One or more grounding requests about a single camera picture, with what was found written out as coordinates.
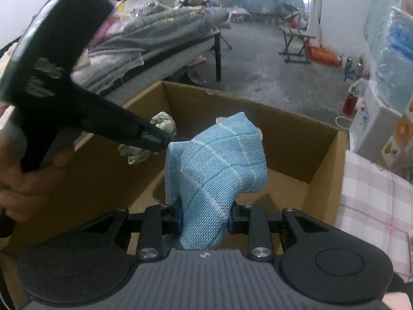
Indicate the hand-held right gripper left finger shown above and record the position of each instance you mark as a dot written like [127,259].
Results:
[179,221]

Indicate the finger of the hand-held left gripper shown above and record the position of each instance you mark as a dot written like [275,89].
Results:
[145,134]

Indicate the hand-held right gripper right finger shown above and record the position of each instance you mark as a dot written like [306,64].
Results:
[230,224]

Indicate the pale green cloth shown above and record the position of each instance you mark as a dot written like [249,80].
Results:
[163,123]

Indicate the blue checked cloth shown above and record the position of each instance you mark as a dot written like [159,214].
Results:
[209,174]

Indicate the brown cardboard box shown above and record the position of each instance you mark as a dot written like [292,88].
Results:
[300,142]

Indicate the person's left hand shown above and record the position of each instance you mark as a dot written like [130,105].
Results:
[29,187]

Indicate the grey slipper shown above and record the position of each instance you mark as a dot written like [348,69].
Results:
[196,77]

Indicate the pink bedding in clear plastic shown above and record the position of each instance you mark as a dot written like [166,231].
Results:
[129,16]

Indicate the grey blanket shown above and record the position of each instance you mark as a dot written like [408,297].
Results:
[151,35]

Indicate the white appliance box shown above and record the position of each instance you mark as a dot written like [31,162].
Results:
[371,129]

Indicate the red bottle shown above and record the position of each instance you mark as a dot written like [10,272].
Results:
[350,101]

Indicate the folding stool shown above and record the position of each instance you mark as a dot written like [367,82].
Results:
[295,43]

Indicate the dark folded stroller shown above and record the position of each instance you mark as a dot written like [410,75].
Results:
[292,11]

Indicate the orange bag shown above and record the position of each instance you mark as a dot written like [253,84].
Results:
[322,56]

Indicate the fruit print mattress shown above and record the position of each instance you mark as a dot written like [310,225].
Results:
[401,135]

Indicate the blue plastic wrapped roll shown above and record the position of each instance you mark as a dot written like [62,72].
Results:
[393,55]

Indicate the black metal bed frame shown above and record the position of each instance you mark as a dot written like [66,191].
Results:
[218,55]

